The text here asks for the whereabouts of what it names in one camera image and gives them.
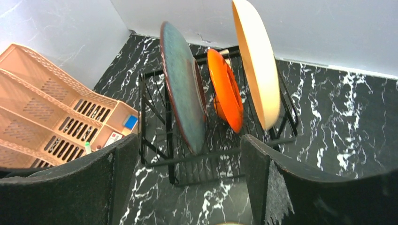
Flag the red white card box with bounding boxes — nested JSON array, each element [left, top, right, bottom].
[[104, 132, 124, 147]]

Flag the black wire dish rack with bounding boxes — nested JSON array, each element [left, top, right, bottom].
[[138, 46, 299, 186]]

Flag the dark teal plate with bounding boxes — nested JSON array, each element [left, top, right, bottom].
[[160, 21, 207, 154]]

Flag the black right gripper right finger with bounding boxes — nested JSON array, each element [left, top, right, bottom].
[[240, 135, 398, 225]]

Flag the orange red plate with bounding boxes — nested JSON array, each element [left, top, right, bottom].
[[207, 49, 244, 134]]

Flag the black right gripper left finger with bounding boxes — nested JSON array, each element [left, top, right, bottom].
[[0, 134, 138, 225]]

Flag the blue eraser block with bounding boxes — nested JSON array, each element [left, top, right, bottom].
[[123, 115, 138, 130]]

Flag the yellow plate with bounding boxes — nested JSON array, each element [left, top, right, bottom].
[[232, 0, 280, 130]]

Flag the orange file organizer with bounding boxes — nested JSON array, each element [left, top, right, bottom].
[[0, 44, 117, 168]]

